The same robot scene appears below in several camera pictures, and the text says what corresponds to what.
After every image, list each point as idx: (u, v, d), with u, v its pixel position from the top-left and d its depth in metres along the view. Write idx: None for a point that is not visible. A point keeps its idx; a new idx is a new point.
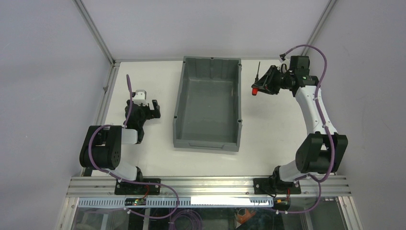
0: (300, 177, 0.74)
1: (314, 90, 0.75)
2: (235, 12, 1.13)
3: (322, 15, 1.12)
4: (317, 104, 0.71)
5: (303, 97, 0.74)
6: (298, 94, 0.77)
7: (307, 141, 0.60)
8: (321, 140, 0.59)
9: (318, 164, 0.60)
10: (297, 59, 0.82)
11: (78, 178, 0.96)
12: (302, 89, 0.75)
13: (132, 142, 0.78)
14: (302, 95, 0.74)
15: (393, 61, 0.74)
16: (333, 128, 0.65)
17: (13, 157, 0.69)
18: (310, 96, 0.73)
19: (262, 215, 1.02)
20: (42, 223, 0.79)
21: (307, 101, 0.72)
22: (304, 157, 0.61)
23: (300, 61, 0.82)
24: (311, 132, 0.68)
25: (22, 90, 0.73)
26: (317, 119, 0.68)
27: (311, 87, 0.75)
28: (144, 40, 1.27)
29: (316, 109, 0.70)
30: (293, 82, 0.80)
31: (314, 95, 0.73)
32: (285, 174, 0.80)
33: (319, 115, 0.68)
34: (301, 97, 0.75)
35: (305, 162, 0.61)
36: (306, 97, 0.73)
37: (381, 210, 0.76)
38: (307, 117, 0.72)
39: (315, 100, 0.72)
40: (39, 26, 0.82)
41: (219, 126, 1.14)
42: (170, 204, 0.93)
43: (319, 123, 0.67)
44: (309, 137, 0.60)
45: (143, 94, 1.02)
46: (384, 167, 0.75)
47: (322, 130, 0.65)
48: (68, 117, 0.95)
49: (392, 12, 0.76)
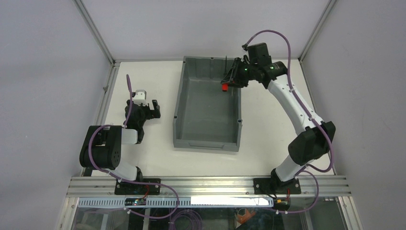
0: (300, 171, 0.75)
1: (285, 80, 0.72)
2: (235, 13, 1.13)
3: (322, 15, 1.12)
4: (295, 95, 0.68)
5: (279, 91, 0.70)
6: (272, 88, 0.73)
7: (300, 138, 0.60)
8: (313, 133, 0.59)
9: (314, 154, 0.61)
10: (254, 49, 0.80)
11: (78, 178, 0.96)
12: (276, 82, 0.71)
13: (132, 142, 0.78)
14: (277, 89, 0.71)
15: (394, 62, 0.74)
16: (318, 117, 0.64)
17: (13, 156, 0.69)
18: (285, 87, 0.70)
19: (262, 215, 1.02)
20: (41, 223, 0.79)
21: (285, 94, 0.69)
22: (300, 153, 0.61)
23: (259, 50, 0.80)
24: (299, 127, 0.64)
25: (22, 90, 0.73)
26: (301, 112, 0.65)
27: (282, 77, 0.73)
28: (144, 40, 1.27)
29: (296, 101, 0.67)
30: (262, 74, 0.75)
31: (288, 87, 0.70)
32: (283, 174, 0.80)
33: (301, 108, 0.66)
34: (276, 91, 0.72)
35: (303, 157, 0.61)
36: (282, 90, 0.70)
37: (381, 210, 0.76)
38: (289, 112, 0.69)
39: (292, 91, 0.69)
40: (39, 27, 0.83)
41: (219, 126, 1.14)
42: (170, 204, 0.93)
43: (305, 116, 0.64)
44: (302, 134, 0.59)
45: (143, 94, 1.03)
46: (384, 167, 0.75)
47: (310, 123, 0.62)
48: (68, 117, 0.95)
49: (392, 12, 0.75)
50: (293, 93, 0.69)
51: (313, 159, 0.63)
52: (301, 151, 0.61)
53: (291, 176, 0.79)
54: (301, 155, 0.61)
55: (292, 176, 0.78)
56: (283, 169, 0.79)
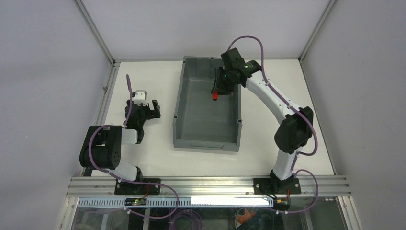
0: (294, 163, 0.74)
1: (261, 75, 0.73)
2: (235, 13, 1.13)
3: (322, 15, 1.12)
4: (271, 88, 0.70)
5: (257, 86, 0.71)
6: (249, 85, 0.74)
7: (283, 126, 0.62)
8: (293, 120, 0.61)
9: (301, 141, 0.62)
10: (227, 54, 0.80)
11: (78, 178, 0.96)
12: (252, 79, 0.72)
13: (132, 142, 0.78)
14: (254, 85, 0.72)
15: (394, 62, 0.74)
16: (296, 104, 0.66)
17: (13, 156, 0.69)
18: (261, 82, 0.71)
19: (262, 215, 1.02)
20: (41, 223, 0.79)
21: (262, 89, 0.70)
22: (286, 141, 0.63)
23: (231, 54, 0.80)
24: (279, 117, 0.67)
25: (22, 90, 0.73)
26: (280, 102, 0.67)
27: (257, 73, 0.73)
28: (144, 40, 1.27)
29: (273, 93, 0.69)
30: (238, 74, 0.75)
31: (264, 80, 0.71)
32: (280, 171, 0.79)
33: (279, 97, 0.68)
34: (254, 87, 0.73)
35: (289, 144, 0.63)
36: (258, 85, 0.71)
37: (381, 210, 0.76)
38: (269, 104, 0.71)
39: (268, 85, 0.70)
40: (39, 27, 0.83)
41: (219, 126, 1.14)
42: (170, 204, 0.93)
43: (284, 106, 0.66)
44: (284, 122, 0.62)
45: (143, 94, 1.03)
46: (384, 167, 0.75)
47: (290, 111, 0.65)
48: (68, 117, 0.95)
49: (392, 12, 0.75)
50: (269, 86, 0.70)
51: (300, 145, 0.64)
52: (287, 139, 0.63)
53: (288, 171, 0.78)
54: (288, 143, 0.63)
55: (288, 171, 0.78)
56: (279, 166, 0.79)
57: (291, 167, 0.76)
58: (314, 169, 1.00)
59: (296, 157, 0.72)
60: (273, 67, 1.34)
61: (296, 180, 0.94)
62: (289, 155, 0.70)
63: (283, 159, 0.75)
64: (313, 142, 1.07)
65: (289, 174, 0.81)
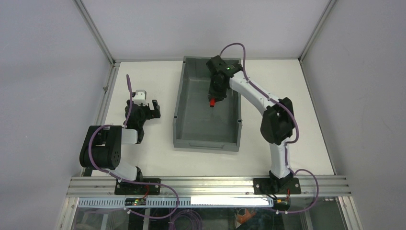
0: (287, 157, 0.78)
1: (242, 75, 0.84)
2: (235, 13, 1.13)
3: (322, 15, 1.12)
4: (252, 84, 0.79)
5: (239, 85, 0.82)
6: (233, 85, 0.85)
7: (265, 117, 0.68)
8: (273, 109, 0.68)
9: (284, 129, 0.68)
10: (211, 62, 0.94)
11: (78, 178, 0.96)
12: (234, 79, 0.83)
13: (132, 142, 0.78)
14: (237, 84, 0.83)
15: (394, 62, 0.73)
16: (276, 97, 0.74)
17: (13, 156, 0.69)
18: (243, 80, 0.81)
19: (262, 215, 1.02)
20: (41, 223, 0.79)
21: (243, 86, 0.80)
22: (270, 131, 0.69)
23: (215, 61, 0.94)
24: (262, 109, 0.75)
25: (21, 90, 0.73)
26: (261, 96, 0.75)
27: (238, 74, 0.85)
28: (144, 40, 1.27)
29: (253, 88, 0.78)
30: (222, 76, 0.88)
31: (245, 79, 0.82)
32: (276, 169, 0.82)
33: (259, 92, 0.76)
34: (237, 86, 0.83)
35: (274, 133, 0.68)
36: (240, 83, 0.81)
37: (381, 210, 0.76)
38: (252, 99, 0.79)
39: (249, 82, 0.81)
40: (39, 27, 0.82)
41: (219, 126, 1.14)
42: (170, 204, 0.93)
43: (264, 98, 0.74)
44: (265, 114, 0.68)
45: (143, 94, 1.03)
46: (384, 167, 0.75)
47: (270, 103, 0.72)
48: (68, 117, 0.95)
49: (392, 12, 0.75)
50: (250, 83, 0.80)
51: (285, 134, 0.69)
52: (270, 129, 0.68)
53: (284, 167, 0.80)
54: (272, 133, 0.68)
55: (284, 167, 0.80)
56: (275, 164, 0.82)
57: (286, 162, 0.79)
58: (314, 169, 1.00)
59: (286, 149, 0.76)
60: (273, 67, 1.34)
61: (296, 180, 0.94)
62: (278, 147, 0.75)
63: (276, 153, 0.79)
64: (313, 142, 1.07)
65: (287, 172, 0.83)
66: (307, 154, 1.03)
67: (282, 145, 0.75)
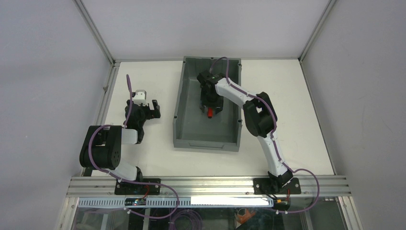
0: (278, 151, 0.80)
1: (225, 79, 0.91)
2: (234, 13, 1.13)
3: (322, 15, 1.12)
4: (233, 86, 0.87)
5: (223, 88, 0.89)
6: (219, 89, 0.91)
7: (246, 111, 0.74)
8: (252, 104, 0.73)
9: (265, 121, 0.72)
10: (200, 75, 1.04)
11: (79, 178, 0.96)
12: (218, 84, 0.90)
13: (132, 142, 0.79)
14: (221, 87, 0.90)
15: (395, 62, 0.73)
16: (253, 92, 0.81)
17: (13, 157, 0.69)
18: (225, 84, 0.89)
19: (262, 215, 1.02)
20: (41, 223, 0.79)
21: (226, 89, 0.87)
22: (253, 123, 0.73)
23: (203, 74, 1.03)
24: None
25: (21, 90, 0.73)
26: (241, 94, 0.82)
27: (221, 79, 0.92)
28: (144, 40, 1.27)
29: (234, 89, 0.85)
30: (209, 86, 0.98)
31: (227, 82, 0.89)
32: (272, 168, 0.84)
33: (239, 91, 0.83)
34: (221, 90, 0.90)
35: (256, 126, 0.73)
36: (223, 86, 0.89)
37: (381, 210, 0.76)
38: (236, 100, 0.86)
39: (230, 85, 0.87)
40: (39, 26, 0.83)
41: (219, 126, 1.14)
42: (170, 204, 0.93)
43: (244, 96, 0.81)
44: (244, 108, 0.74)
45: (143, 94, 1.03)
46: (383, 167, 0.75)
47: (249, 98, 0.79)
48: (68, 116, 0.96)
49: (392, 12, 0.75)
50: (231, 85, 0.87)
51: (268, 127, 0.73)
52: (252, 121, 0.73)
53: (278, 163, 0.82)
54: (254, 126, 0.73)
55: (278, 162, 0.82)
56: (270, 162, 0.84)
57: (278, 158, 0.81)
58: (314, 169, 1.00)
59: (274, 141, 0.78)
60: (273, 67, 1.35)
61: (296, 180, 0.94)
62: (266, 140, 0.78)
63: (268, 151, 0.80)
64: (313, 142, 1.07)
65: (283, 169, 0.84)
66: (307, 154, 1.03)
67: (269, 138, 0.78)
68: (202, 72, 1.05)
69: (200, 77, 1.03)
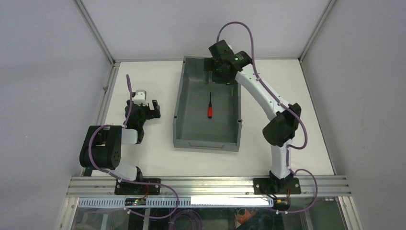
0: (288, 159, 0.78)
1: (252, 70, 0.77)
2: (234, 13, 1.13)
3: (322, 15, 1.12)
4: (262, 83, 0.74)
5: (248, 81, 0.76)
6: (240, 79, 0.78)
7: (272, 122, 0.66)
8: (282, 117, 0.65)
9: (286, 133, 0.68)
10: (216, 47, 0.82)
11: (79, 178, 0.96)
12: (243, 73, 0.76)
13: (132, 142, 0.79)
14: (245, 79, 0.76)
15: (394, 62, 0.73)
16: (285, 101, 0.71)
17: (12, 156, 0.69)
18: (253, 77, 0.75)
19: (262, 215, 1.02)
20: (41, 223, 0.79)
21: (252, 83, 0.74)
22: (274, 134, 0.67)
23: (219, 46, 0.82)
24: (269, 111, 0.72)
25: (22, 90, 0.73)
26: (271, 99, 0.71)
27: (247, 67, 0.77)
28: (144, 40, 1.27)
29: (263, 88, 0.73)
30: (228, 66, 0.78)
31: (255, 75, 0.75)
32: (276, 170, 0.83)
33: (269, 94, 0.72)
34: (244, 82, 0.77)
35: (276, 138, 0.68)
36: (250, 80, 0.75)
37: (381, 210, 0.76)
38: (259, 99, 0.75)
39: (259, 80, 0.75)
40: (39, 26, 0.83)
41: (219, 126, 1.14)
42: (170, 204, 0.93)
43: (274, 102, 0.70)
44: (273, 120, 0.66)
45: (143, 94, 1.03)
46: (384, 167, 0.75)
47: (279, 108, 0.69)
48: (68, 116, 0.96)
49: (392, 12, 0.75)
50: (260, 81, 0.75)
51: (286, 137, 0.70)
52: (274, 134, 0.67)
53: (284, 168, 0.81)
54: (274, 138, 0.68)
55: (285, 167, 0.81)
56: (276, 165, 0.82)
57: (287, 164, 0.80)
58: (314, 169, 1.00)
59: (287, 151, 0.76)
60: (273, 67, 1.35)
61: (296, 180, 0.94)
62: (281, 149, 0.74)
63: (276, 157, 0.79)
64: (313, 142, 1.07)
65: (287, 172, 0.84)
66: (307, 154, 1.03)
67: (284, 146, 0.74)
68: (218, 43, 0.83)
69: (216, 51, 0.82)
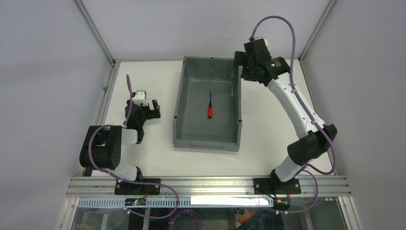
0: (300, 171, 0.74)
1: (288, 80, 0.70)
2: (234, 13, 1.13)
3: (322, 15, 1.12)
4: (297, 96, 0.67)
5: (281, 91, 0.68)
6: (273, 87, 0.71)
7: (302, 142, 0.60)
8: (314, 138, 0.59)
9: (314, 155, 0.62)
10: (252, 45, 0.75)
11: (79, 178, 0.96)
12: (277, 81, 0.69)
13: (132, 142, 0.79)
14: (279, 88, 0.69)
15: (394, 62, 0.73)
16: (320, 121, 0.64)
17: (12, 156, 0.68)
18: (287, 88, 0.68)
19: (262, 215, 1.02)
20: (41, 223, 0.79)
21: (286, 94, 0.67)
22: (301, 155, 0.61)
23: (256, 44, 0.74)
24: (299, 129, 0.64)
25: (22, 90, 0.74)
26: (305, 116, 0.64)
27: (283, 76, 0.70)
28: (144, 40, 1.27)
29: (298, 103, 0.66)
30: (263, 72, 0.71)
31: (290, 86, 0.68)
32: (282, 173, 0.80)
33: (303, 109, 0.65)
34: (277, 91, 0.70)
35: (303, 159, 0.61)
36: (284, 90, 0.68)
37: (381, 210, 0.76)
38: (290, 113, 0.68)
39: (294, 92, 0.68)
40: (39, 27, 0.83)
41: (219, 127, 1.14)
42: (170, 204, 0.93)
43: (308, 120, 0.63)
44: (304, 138, 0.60)
45: (143, 94, 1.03)
46: (384, 167, 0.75)
47: (313, 127, 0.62)
48: (68, 116, 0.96)
49: (392, 12, 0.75)
50: (295, 94, 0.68)
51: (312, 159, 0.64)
52: (301, 154, 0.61)
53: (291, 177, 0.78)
54: (300, 157, 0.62)
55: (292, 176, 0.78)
56: (283, 170, 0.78)
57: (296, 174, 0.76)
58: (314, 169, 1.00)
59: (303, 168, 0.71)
60: None
61: (296, 180, 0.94)
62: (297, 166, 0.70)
63: (288, 168, 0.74)
64: None
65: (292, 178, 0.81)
66: None
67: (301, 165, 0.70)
68: (255, 41, 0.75)
69: (250, 50, 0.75)
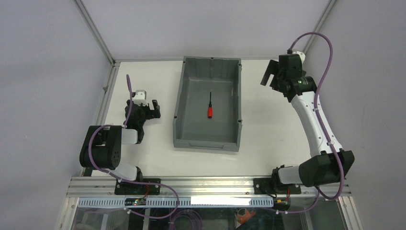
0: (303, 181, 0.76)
1: (313, 98, 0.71)
2: (234, 13, 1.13)
3: (322, 15, 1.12)
4: (318, 115, 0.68)
5: (302, 108, 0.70)
6: (295, 103, 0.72)
7: (314, 163, 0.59)
8: (327, 161, 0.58)
9: (326, 180, 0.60)
10: (287, 59, 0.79)
11: (78, 178, 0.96)
12: (300, 97, 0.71)
13: (132, 142, 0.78)
14: (301, 105, 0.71)
15: (394, 61, 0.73)
16: (337, 144, 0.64)
17: (11, 156, 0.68)
18: (310, 106, 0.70)
19: (262, 215, 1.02)
20: (41, 223, 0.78)
21: (306, 111, 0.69)
22: (311, 175, 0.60)
23: (290, 60, 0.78)
24: (313, 147, 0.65)
25: (22, 90, 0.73)
26: (321, 135, 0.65)
27: (308, 94, 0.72)
28: (144, 40, 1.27)
29: (317, 122, 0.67)
30: (288, 87, 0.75)
31: (313, 105, 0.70)
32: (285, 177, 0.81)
33: (321, 129, 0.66)
34: (299, 107, 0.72)
35: (312, 180, 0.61)
36: (305, 107, 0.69)
37: (382, 210, 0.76)
38: (308, 131, 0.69)
39: (316, 110, 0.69)
40: (39, 26, 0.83)
41: (220, 127, 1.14)
42: (170, 204, 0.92)
43: (323, 140, 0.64)
44: (315, 159, 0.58)
45: (143, 94, 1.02)
46: (384, 167, 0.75)
47: (327, 148, 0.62)
48: (68, 116, 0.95)
49: (392, 12, 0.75)
50: (316, 113, 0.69)
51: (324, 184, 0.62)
52: (310, 175, 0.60)
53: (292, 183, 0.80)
54: (309, 178, 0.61)
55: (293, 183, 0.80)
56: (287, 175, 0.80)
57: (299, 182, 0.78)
58: None
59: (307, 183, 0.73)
60: None
61: None
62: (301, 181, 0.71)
63: (294, 179, 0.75)
64: None
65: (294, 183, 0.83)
66: (307, 154, 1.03)
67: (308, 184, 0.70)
68: (290, 55, 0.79)
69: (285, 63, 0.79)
